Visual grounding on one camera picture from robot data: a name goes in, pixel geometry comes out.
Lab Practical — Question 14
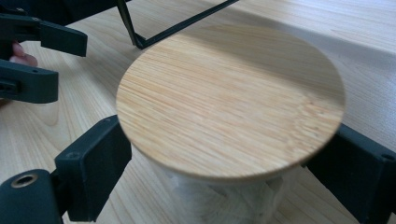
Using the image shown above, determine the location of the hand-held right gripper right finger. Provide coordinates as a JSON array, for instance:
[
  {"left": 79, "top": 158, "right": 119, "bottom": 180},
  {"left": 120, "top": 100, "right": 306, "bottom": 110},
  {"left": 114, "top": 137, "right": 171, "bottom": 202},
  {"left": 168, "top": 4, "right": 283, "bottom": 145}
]
[{"left": 303, "top": 123, "right": 396, "bottom": 224}]

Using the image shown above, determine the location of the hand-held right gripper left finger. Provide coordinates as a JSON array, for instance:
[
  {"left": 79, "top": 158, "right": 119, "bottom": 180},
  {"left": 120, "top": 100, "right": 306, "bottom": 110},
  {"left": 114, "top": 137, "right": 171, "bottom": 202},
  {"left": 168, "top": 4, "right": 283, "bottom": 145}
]
[{"left": 54, "top": 115, "right": 134, "bottom": 222}]

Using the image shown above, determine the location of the black metal shelf rack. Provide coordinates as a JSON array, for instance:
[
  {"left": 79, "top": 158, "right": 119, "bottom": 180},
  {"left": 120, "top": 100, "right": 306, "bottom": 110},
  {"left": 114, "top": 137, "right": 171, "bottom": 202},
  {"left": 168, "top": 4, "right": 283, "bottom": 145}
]
[{"left": 115, "top": 0, "right": 241, "bottom": 50}]

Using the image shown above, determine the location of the glass jar with pale contents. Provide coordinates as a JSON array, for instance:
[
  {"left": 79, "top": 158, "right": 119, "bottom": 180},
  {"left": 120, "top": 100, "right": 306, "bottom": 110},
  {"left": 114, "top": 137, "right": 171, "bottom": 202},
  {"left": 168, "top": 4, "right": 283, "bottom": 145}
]
[{"left": 115, "top": 23, "right": 347, "bottom": 224}]

